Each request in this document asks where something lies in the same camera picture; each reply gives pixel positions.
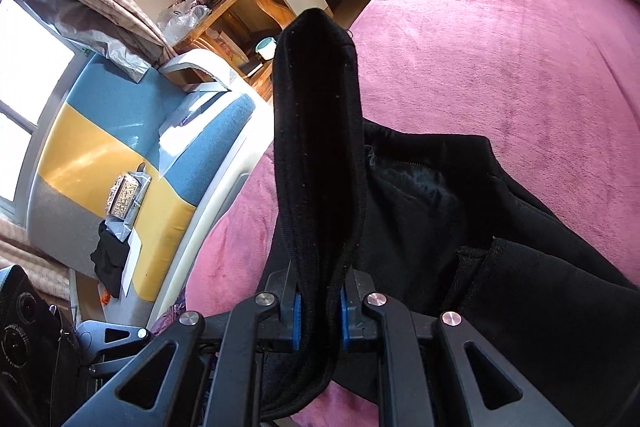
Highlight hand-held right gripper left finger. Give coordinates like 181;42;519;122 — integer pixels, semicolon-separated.
65;263;304;427

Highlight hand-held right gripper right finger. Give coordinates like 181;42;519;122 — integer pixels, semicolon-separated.
340;268;573;427

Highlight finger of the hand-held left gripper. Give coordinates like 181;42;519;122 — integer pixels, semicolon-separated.
75;318;153;378

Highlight black pants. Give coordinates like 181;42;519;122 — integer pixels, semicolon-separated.
260;8;640;427

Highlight patterned dark cloth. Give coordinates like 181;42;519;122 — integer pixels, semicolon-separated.
149;299;187;335

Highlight black cloth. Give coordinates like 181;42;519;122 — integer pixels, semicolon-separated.
90;222;134;299

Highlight clear snack packet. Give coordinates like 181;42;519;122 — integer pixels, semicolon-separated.
101;161;152;229

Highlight blue and yellow sofa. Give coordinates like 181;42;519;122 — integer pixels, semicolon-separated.
27;49;273;317

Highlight window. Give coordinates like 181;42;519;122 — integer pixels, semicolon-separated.
0;0;77;204

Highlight teal cup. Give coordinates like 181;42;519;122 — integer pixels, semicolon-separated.
255;37;279;60

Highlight grey plastic sheet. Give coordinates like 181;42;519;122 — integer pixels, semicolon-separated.
54;7;152;84

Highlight pink bed blanket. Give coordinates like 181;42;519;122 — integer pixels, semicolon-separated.
182;0;640;427

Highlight clear plastic bag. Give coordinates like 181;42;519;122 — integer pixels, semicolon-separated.
156;0;212;46

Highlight wooden table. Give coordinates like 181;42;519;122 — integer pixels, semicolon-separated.
172;0;297;104

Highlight beige curtain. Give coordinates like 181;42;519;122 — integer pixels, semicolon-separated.
0;0;177;78

